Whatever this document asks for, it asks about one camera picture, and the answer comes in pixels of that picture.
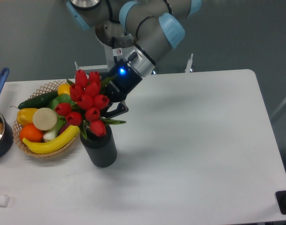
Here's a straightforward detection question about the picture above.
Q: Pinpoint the yellow squash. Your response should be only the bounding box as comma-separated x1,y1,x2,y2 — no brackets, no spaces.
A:
57,83,70,95

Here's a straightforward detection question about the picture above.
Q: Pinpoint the blue handled saucepan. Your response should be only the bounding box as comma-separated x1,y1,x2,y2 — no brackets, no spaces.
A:
0,67,13,157

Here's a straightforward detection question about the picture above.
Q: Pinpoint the woven wicker basket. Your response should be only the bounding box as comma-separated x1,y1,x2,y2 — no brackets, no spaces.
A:
12,80,80,158

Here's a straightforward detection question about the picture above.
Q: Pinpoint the red tulip bouquet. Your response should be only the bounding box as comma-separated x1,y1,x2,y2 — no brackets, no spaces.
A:
54,69,126,139

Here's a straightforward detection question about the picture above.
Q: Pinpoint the green bok choy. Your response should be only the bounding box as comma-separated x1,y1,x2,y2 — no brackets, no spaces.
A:
43,94,75,142

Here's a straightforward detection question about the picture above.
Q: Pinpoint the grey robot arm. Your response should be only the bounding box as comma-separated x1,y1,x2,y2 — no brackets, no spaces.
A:
66,0,202,118

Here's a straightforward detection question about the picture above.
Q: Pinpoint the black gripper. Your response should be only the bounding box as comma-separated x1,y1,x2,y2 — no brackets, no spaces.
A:
102,59,142,119

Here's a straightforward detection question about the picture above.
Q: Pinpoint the purple eggplant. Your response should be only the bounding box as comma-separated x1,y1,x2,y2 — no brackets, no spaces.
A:
58,123,70,135

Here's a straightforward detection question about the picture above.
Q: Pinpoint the white cylinder object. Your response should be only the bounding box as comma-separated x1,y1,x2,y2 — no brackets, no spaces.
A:
0,194,9,208

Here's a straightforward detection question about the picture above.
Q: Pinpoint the green cucumber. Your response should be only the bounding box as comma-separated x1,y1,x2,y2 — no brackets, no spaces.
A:
11,91,58,110

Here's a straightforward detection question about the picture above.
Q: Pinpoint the yellow banana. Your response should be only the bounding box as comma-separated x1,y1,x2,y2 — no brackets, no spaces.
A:
22,125,80,155

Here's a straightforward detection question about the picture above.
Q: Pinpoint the beige round disc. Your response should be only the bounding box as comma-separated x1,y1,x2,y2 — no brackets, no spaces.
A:
32,108,57,131

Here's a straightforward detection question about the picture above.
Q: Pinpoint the yellow bell pepper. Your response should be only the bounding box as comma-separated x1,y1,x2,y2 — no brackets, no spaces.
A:
16,108,38,126

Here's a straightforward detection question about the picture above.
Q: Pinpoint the orange fruit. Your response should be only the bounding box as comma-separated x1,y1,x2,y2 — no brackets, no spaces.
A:
19,124,43,143

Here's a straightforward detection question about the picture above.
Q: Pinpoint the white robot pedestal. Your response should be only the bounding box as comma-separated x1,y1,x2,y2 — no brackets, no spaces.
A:
95,20,135,71

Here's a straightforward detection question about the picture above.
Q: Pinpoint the black device at edge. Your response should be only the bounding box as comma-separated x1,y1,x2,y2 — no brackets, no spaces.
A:
275,190,286,215

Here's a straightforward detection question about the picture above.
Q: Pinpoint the dark grey ribbed vase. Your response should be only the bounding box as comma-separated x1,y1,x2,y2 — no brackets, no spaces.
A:
80,126,117,168

